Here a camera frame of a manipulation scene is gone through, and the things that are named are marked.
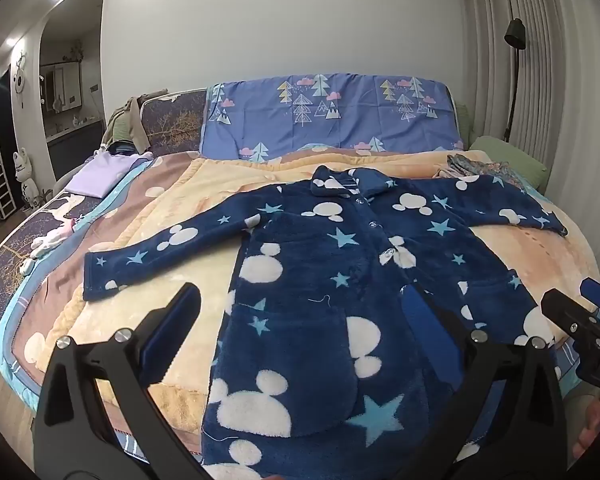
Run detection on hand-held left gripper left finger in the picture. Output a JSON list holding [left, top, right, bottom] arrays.
[[32, 282, 216, 480]]

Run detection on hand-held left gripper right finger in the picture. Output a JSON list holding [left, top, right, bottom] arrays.
[[400, 284, 581, 480]]

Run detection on navy star-print fleece pajama top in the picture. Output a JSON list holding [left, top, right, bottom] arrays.
[[82, 165, 568, 480]]

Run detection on floral folded clothes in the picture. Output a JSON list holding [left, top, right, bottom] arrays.
[[445, 154, 531, 191]]

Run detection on person's right hand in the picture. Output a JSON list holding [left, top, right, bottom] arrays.
[[574, 394, 600, 462]]

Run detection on beige plush blanket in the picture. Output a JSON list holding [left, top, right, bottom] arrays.
[[0, 149, 600, 443]]

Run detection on white and pink socks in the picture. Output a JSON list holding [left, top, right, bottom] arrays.
[[29, 216, 79, 261]]

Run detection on lilac folded cloth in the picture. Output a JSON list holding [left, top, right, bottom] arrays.
[[64, 152, 154, 200]]

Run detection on green pillow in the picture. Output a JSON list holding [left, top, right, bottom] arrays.
[[467, 135, 549, 194]]

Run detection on dark branch-print bed sheet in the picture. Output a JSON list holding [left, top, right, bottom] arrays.
[[0, 194, 108, 356]]

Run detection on dark branch-print pillow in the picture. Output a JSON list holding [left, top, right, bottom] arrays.
[[139, 89, 209, 158]]

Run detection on olive garment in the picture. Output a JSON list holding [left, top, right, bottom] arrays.
[[102, 87, 170, 155]]

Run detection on blue tree-print pillow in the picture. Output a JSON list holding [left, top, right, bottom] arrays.
[[200, 74, 463, 162]]

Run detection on white cat figurine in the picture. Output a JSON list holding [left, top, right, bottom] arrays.
[[12, 147, 44, 211]]

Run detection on white pleated curtain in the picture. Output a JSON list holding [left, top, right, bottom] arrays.
[[459, 0, 600, 246]]

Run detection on white shelf rack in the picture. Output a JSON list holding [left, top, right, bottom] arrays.
[[0, 152, 17, 221]]

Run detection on black floor lamp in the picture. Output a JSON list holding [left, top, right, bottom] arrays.
[[501, 18, 527, 144]]

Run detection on wall mirror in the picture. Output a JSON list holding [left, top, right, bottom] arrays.
[[41, 61, 84, 112]]

